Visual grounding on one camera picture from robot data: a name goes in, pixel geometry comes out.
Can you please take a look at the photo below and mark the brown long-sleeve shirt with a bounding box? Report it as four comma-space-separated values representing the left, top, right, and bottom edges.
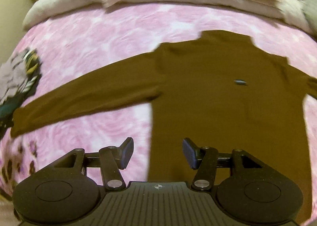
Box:
11, 31, 316, 223

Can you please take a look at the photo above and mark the pink floral bedspread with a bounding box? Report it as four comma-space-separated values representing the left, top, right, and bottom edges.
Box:
0, 2, 317, 226

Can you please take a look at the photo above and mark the grey patterned clothes pile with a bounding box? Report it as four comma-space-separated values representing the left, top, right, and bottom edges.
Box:
1, 48, 41, 137

